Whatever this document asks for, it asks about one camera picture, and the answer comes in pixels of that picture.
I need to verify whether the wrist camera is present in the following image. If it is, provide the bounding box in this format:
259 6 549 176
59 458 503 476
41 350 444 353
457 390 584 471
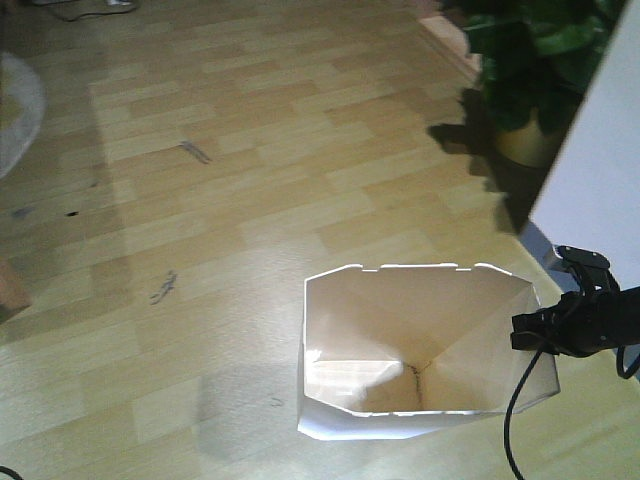
543 245 620 297

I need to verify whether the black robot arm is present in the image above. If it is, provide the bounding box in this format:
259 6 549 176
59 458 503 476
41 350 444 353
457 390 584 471
510 288 639 358

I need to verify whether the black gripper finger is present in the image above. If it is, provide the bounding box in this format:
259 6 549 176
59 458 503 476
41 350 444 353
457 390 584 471
510 310 555 352

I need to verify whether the white paper trash bin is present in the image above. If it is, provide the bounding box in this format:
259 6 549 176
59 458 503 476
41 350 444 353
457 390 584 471
297 263 560 441

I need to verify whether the green potted plant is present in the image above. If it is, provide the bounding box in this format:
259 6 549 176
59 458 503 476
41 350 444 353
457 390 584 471
455 0 627 168

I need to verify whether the grey round rug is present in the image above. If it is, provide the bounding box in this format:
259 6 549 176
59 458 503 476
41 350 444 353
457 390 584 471
1 51 47 178

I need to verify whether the black power cable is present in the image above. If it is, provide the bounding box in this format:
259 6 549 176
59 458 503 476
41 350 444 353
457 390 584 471
502 344 547 480

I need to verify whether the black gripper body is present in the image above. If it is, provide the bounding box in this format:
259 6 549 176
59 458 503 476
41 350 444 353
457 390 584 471
549 292 620 357

